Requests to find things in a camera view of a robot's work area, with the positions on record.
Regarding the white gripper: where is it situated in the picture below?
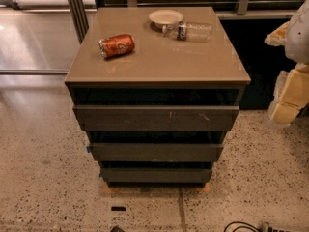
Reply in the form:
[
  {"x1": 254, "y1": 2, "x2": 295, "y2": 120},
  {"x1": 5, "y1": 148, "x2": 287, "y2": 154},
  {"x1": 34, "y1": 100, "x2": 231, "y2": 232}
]
[{"x1": 264, "y1": 0, "x2": 309, "y2": 125}]

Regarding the drawer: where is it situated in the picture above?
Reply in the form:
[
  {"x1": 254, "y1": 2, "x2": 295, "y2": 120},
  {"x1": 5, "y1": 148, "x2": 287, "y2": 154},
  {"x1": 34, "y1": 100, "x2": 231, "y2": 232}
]
[
  {"x1": 73, "y1": 105, "x2": 239, "y2": 131},
  {"x1": 90, "y1": 143, "x2": 223, "y2": 162},
  {"x1": 101, "y1": 168, "x2": 212, "y2": 183}
]

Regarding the brown drawer cabinet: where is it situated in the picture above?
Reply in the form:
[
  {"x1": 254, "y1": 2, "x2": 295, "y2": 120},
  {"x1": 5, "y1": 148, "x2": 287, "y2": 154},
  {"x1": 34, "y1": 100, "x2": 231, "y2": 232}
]
[{"x1": 64, "y1": 6, "x2": 252, "y2": 189}]

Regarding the clear plastic bottle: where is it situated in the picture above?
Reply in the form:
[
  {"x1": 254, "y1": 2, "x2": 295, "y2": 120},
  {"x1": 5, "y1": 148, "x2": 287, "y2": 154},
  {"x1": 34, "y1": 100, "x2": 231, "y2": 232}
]
[{"x1": 162, "y1": 21, "x2": 212, "y2": 44}]

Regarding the white bowl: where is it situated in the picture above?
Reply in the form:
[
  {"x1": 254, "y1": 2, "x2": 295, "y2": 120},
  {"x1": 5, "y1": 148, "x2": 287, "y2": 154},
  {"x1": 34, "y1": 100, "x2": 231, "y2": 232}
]
[{"x1": 149, "y1": 10, "x2": 183, "y2": 29}]

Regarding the orange soda can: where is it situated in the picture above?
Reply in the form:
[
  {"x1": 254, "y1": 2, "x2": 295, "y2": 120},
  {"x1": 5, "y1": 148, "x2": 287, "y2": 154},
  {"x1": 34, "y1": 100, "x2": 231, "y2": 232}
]
[{"x1": 98, "y1": 34, "x2": 135, "y2": 59}]

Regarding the black cable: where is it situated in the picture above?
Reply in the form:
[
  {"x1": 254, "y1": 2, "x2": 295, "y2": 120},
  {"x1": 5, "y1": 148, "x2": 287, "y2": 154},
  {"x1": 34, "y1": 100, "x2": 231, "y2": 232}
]
[{"x1": 223, "y1": 221, "x2": 262, "y2": 232}]

